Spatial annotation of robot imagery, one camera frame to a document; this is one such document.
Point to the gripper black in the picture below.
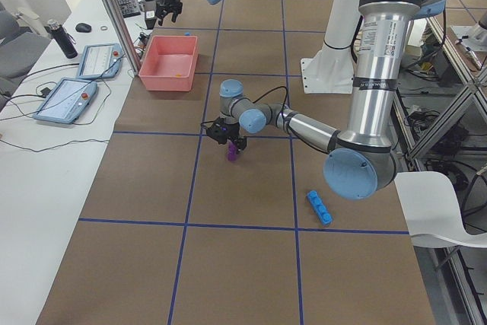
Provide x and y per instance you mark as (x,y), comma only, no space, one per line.
(169,0)
(233,131)

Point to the purple block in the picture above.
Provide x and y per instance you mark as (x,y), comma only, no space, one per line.
(232,153)

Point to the pink plastic box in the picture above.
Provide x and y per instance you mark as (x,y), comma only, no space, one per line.
(166,55)

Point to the black keyboard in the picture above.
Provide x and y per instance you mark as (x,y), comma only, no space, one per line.
(129,8)

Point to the far teach pendant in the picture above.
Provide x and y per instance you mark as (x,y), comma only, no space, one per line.
(100,61)

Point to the teach pendant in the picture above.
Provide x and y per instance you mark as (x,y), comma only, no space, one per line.
(66,101)
(100,61)

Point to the black computer mouse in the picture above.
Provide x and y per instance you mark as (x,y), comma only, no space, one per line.
(83,28)

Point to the black water bottle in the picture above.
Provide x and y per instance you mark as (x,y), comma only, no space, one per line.
(62,38)

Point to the long blue block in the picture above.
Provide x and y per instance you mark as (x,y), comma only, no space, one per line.
(319,208)

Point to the near teach pendant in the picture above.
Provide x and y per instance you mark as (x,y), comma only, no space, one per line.
(66,101)

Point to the white chair seat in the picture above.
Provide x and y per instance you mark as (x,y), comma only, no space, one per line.
(432,211)

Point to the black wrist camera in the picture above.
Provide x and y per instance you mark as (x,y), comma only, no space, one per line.
(218,131)

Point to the aluminium frame post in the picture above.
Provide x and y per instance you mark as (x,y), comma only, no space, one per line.
(122,32)

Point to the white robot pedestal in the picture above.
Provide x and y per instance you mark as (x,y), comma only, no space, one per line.
(331,70)

